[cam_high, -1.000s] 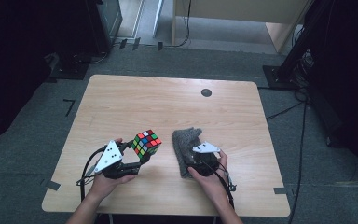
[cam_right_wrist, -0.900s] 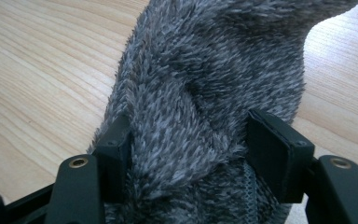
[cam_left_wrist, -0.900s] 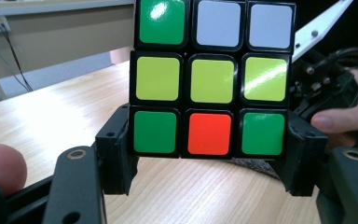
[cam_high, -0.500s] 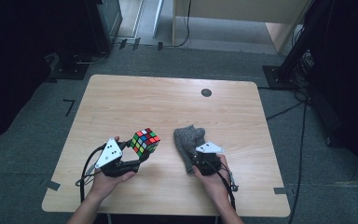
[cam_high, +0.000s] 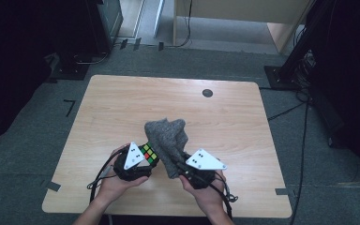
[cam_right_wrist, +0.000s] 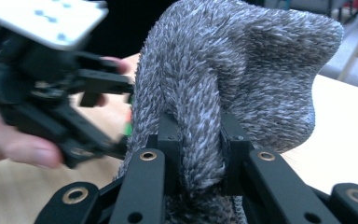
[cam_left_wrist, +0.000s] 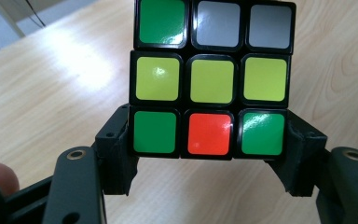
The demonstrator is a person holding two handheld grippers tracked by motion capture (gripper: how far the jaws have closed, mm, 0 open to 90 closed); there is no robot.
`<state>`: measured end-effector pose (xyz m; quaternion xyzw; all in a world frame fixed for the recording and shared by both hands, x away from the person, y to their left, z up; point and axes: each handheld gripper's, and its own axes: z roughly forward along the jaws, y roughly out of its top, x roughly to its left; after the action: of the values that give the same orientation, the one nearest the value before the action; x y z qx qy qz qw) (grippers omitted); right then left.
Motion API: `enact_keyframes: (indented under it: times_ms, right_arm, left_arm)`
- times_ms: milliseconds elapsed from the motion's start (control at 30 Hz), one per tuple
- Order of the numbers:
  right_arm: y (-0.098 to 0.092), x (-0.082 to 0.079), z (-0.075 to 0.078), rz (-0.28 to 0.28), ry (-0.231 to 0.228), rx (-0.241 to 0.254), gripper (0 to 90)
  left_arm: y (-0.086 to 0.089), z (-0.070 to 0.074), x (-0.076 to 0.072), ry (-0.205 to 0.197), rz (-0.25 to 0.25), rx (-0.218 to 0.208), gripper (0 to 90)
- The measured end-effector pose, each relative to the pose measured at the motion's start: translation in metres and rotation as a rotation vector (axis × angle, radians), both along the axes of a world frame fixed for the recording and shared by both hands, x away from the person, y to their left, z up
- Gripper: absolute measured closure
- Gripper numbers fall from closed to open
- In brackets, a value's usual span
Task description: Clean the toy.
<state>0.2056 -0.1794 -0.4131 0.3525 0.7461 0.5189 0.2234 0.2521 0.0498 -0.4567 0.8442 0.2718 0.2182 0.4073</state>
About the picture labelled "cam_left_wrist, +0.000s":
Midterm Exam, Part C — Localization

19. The multicoloured puzzle cube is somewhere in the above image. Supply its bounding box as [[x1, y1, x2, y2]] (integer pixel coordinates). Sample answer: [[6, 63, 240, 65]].
[[128, 0, 297, 161]]

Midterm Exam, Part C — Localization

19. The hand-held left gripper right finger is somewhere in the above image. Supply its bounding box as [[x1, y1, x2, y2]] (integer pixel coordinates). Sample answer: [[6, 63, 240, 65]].
[[263, 109, 332, 198]]

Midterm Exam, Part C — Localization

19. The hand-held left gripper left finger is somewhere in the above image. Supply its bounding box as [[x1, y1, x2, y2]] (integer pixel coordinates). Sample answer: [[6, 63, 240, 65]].
[[94, 104, 140, 197]]

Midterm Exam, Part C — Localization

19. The black hanging cable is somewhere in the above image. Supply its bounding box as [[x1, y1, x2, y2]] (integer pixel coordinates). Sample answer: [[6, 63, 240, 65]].
[[23, 0, 47, 28]]

